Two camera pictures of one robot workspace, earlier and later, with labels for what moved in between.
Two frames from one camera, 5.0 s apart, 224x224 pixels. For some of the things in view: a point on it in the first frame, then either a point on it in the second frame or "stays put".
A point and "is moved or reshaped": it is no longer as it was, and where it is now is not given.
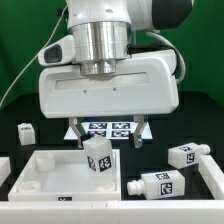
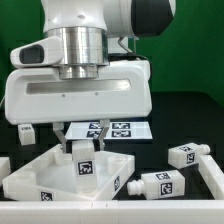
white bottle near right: [186, 154] stays put
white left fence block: [5, 168] stays put
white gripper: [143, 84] → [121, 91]
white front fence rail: [113, 212] stays put
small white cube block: [26, 133] stays put
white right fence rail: [212, 176] stays put
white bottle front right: [158, 185] stays put
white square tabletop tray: [62, 175] is moved or reshaped
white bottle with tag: [99, 159] → [83, 153]
